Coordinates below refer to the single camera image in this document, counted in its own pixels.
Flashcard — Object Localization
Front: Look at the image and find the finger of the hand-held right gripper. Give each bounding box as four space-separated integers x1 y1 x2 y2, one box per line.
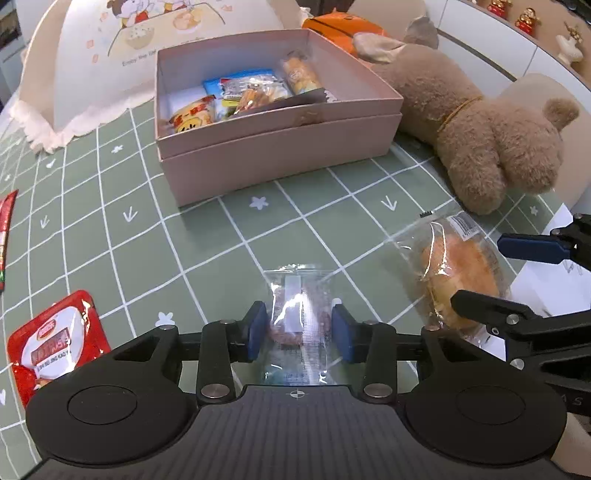
450 290 550 344
498 215 591 273

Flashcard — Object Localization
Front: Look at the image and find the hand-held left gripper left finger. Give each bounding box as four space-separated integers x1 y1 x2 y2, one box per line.
111 301 269 404

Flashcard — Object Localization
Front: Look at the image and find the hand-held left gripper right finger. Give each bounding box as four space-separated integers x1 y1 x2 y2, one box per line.
331 304 483 404

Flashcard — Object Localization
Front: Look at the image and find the clear brown snack packet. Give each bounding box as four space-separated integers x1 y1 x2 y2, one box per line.
261 264 338 386

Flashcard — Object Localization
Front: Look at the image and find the clear bread packet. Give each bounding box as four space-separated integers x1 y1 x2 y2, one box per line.
392 213 513 344

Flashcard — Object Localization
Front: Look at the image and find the pink cardboard box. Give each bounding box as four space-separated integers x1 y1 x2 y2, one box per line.
154 28 404 208

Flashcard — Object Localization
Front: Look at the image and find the yellow rice cracker packet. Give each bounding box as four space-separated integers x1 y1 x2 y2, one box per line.
167 95 218 136

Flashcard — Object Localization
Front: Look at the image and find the small orange snack packet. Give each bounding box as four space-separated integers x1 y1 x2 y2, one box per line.
221 76 294 115

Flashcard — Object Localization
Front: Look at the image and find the person's right forearm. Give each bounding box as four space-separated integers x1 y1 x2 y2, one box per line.
551 411 591 476

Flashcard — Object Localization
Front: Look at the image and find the white paper sheet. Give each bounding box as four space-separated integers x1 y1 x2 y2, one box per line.
485 203 591 365

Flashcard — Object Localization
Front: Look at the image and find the beige chair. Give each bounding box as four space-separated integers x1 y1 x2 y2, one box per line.
346 0 428 38
501 73 591 208

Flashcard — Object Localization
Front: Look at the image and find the green checked tablecloth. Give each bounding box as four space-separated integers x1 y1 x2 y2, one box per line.
0 99 573 462

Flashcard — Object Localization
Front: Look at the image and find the brown plush toy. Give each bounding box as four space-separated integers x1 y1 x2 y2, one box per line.
353 16 581 217

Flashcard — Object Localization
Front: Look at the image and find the red chicken leg packet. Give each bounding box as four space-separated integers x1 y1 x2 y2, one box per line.
7 290 112 409

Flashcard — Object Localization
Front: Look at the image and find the white figurine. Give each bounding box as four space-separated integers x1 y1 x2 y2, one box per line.
556 21 585 65

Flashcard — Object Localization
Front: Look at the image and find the white cabinet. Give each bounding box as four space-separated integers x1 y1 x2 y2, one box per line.
425 0 591 93

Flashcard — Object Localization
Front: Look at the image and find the blue snack packet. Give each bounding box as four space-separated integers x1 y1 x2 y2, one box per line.
203 69 278 121

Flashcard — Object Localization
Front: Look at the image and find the small yellow snack packet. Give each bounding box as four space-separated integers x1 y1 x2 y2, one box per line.
279 50 324 95

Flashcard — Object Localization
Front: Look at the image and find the red sausage packet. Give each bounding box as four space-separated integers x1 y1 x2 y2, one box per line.
0 189 19 292

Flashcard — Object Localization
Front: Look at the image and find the orange plush toy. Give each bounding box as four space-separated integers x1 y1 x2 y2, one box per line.
301 13 389 58

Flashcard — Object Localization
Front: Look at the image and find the printed mesh food cover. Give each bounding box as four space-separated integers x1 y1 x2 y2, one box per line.
9 0 305 155

